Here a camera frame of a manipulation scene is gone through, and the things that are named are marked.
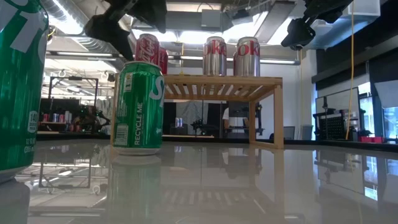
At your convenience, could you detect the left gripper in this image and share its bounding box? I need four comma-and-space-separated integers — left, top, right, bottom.
83, 0, 168, 62

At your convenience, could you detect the red Coca-Cola can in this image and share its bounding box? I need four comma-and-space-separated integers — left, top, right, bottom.
135, 33, 161, 66
158, 46, 169, 75

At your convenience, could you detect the silver Diet Coke can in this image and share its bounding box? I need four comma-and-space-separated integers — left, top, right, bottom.
233, 36, 261, 78
202, 35, 228, 77

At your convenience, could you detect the green Sprite can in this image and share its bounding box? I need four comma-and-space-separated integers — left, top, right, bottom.
0, 0, 50, 184
111, 60, 165, 156

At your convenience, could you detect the wooden slatted shelf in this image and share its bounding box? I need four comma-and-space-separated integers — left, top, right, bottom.
110, 73, 285, 150

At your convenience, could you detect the background shelf with cans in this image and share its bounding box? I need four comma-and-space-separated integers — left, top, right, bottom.
37, 110, 103, 134

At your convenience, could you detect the black pegboard rack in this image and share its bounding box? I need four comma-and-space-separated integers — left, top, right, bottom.
312, 96, 359, 141

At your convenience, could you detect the red box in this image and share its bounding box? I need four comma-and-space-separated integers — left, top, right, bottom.
359, 136, 386, 144

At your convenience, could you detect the yellow hanging cable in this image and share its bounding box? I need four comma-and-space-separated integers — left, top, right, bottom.
346, 0, 356, 141

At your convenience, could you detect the silver ceiling air duct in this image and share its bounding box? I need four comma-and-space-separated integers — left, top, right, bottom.
43, 0, 131, 71

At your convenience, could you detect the black metal stand frame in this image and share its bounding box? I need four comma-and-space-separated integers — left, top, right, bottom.
47, 75, 100, 110

